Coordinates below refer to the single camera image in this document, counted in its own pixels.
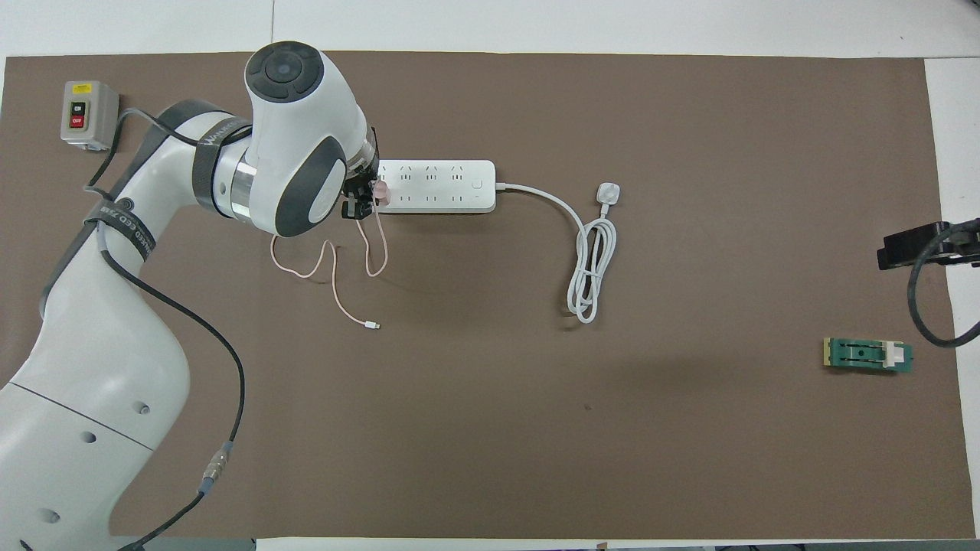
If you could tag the white power strip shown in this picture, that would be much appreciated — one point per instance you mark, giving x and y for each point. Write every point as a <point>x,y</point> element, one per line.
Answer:
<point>444,187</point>

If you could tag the pink charger adapter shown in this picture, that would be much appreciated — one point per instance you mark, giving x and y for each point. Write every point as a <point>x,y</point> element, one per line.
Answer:
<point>381,195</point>

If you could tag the green knife switch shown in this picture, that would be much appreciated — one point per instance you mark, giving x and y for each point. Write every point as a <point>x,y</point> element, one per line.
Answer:
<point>861,354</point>

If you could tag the brown table mat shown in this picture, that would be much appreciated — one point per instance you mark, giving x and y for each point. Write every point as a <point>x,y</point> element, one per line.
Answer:
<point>498,459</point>

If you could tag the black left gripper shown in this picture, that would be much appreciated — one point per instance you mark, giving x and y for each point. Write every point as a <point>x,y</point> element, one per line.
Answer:
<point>358,190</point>

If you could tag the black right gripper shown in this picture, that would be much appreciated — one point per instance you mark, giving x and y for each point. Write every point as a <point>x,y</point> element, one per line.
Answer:
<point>963,245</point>

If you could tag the grey on-off switch box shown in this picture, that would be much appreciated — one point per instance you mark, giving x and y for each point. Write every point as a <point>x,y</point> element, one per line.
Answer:
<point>88,115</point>

